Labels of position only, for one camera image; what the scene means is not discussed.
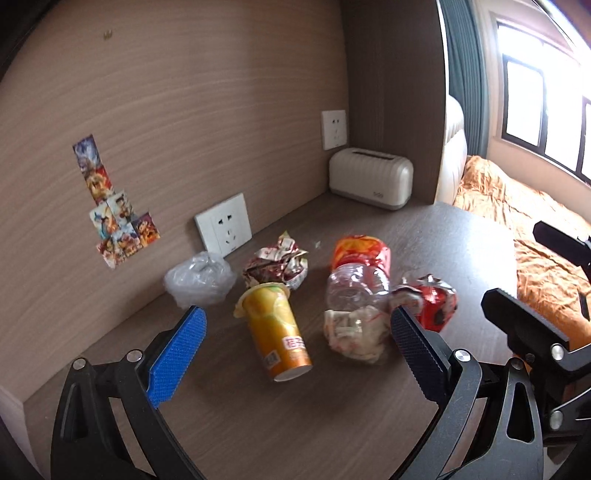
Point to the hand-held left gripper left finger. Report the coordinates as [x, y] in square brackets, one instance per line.
[178, 350]

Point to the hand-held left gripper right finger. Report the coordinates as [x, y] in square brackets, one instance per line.
[418, 353]

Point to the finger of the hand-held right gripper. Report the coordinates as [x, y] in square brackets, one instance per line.
[521, 316]
[561, 240]

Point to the orange drink cup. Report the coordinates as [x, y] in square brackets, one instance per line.
[274, 330]

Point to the red crumpled wrapper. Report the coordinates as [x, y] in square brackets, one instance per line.
[431, 304]

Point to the orange bed blanket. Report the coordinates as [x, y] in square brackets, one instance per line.
[512, 207]

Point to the beige crumpled wrapper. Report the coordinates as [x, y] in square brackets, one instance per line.
[358, 334]

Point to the clear crumpled plastic bag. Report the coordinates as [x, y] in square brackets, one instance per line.
[198, 279]

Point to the clear plastic bottle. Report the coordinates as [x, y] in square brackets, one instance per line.
[355, 288]

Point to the orange red snack wrapper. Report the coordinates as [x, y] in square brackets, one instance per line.
[362, 251]

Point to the brown white crumpled wrapper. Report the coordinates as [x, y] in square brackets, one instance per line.
[274, 263]

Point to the black framed window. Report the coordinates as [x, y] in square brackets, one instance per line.
[545, 101]

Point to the cream padded headboard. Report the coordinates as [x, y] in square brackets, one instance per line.
[452, 147]

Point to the cluster of picture stickers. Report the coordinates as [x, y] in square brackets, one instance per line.
[115, 203]

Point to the cream ribbed toaster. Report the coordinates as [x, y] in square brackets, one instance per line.
[369, 177]

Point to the grey green curtain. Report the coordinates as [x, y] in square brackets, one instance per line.
[464, 74]

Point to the large white wall socket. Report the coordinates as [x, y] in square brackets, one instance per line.
[224, 226]

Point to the small white wall socket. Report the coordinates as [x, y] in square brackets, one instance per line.
[334, 129]

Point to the small wall hook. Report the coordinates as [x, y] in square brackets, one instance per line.
[108, 34]

